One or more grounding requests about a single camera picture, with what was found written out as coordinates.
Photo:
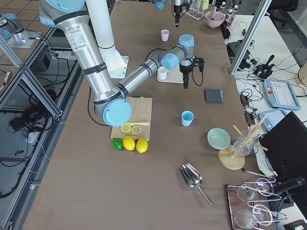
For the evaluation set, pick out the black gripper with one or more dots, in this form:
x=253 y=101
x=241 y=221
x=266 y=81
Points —
x=177 y=7
x=185 y=69

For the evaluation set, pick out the pink cup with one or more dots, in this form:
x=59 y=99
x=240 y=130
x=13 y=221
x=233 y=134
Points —
x=165 y=35

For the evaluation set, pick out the cream yellow cup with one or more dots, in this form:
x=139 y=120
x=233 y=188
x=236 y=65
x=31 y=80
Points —
x=162 y=73

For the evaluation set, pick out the blue cup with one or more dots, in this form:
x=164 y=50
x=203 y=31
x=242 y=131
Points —
x=186 y=118

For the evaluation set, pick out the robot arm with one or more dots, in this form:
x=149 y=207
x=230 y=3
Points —
x=160 y=4
x=87 y=27

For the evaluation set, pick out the cream rabbit tray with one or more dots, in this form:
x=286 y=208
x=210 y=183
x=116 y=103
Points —
x=174 y=76

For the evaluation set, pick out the black framed glass tray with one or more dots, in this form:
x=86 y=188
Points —
x=235 y=204

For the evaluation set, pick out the yellow cup on rack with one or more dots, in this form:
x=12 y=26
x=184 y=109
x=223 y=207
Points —
x=205 y=4

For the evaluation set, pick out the grey folded cloth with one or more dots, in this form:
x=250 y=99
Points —
x=213 y=95

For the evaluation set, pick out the pink bowl with ice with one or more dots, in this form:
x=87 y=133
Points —
x=216 y=21

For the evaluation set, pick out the wooden cutting board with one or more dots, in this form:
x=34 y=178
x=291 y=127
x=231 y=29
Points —
x=141 y=112

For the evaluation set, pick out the yellow plastic knife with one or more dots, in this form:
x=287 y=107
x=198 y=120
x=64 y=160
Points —
x=137 y=123

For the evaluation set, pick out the green bowl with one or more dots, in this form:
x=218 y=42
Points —
x=218 y=138

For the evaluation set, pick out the lower lemon slice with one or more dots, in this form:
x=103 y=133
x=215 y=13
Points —
x=136 y=130

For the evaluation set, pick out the lemon slice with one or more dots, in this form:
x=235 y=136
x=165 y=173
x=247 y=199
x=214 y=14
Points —
x=136 y=130
x=126 y=129

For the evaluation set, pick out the upper lemon slice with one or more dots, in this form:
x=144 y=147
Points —
x=126 y=129

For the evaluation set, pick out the whole lemon upper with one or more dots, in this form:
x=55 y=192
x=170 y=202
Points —
x=142 y=145

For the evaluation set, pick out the whole lemon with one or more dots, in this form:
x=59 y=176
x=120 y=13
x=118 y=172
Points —
x=129 y=143
x=142 y=145

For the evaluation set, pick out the whole lemon lower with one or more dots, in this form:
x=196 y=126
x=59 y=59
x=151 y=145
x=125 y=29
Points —
x=129 y=143

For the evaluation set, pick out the textured glass on stand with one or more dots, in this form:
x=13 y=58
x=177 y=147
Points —
x=245 y=143

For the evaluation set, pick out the wooden cup stand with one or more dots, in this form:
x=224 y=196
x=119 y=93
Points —
x=232 y=160

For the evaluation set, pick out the green lime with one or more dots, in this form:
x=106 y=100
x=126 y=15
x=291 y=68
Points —
x=118 y=144

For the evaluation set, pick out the teach pendant tablet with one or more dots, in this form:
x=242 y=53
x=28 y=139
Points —
x=280 y=94

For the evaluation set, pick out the metal ice scoop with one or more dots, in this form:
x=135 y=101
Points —
x=193 y=179

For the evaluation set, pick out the black monitor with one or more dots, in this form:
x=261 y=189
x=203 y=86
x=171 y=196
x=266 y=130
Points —
x=287 y=147

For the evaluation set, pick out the wine glass upper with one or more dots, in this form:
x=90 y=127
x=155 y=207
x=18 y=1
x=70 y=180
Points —
x=249 y=191

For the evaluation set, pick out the wine glass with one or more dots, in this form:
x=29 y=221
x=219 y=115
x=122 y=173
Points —
x=249 y=191
x=256 y=218

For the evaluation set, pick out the wine glass lower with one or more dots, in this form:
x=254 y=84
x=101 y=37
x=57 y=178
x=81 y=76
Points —
x=256 y=218

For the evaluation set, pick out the white wire cup rack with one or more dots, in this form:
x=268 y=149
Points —
x=195 y=10

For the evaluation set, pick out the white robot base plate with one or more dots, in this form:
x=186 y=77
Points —
x=115 y=62

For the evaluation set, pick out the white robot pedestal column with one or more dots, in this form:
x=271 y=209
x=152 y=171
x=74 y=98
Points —
x=99 y=15

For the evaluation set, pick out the aluminium frame post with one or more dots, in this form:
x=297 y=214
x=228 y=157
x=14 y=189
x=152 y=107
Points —
x=260 y=12

